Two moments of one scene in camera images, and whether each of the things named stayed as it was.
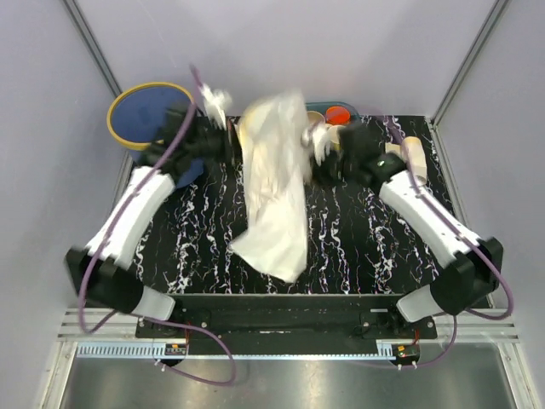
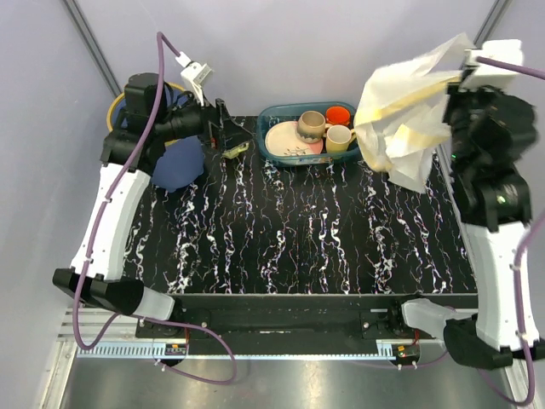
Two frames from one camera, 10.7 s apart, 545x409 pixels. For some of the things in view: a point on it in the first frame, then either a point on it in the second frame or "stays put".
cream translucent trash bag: (281, 145) to (401, 112)
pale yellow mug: (332, 133) stays put
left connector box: (175, 348) stays put
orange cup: (337, 115) stays put
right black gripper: (319, 173) to (454, 93)
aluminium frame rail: (88, 325) stays put
